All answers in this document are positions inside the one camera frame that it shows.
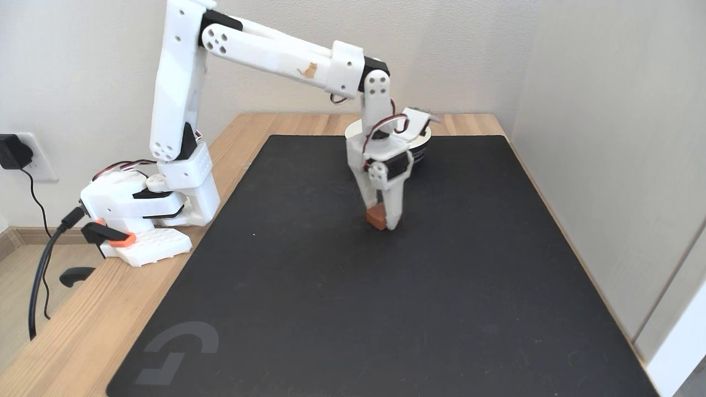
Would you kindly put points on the white paper bowl dark print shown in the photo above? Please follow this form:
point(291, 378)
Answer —
point(422, 151)

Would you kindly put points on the brown block toy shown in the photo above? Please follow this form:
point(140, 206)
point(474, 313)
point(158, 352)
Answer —
point(376, 218)

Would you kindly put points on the black power adapter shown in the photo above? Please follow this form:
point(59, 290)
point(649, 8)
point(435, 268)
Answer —
point(11, 151)

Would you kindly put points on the white wall outlet plate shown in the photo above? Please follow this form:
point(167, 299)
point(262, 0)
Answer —
point(47, 165)

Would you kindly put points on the small white camera mount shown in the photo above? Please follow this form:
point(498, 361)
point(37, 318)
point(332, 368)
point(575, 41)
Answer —
point(418, 117)

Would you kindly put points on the black and orange clamp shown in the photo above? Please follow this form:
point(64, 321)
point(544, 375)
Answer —
point(107, 234)

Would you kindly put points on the black desk mat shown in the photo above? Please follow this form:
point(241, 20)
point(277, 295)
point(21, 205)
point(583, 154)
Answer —
point(386, 309)

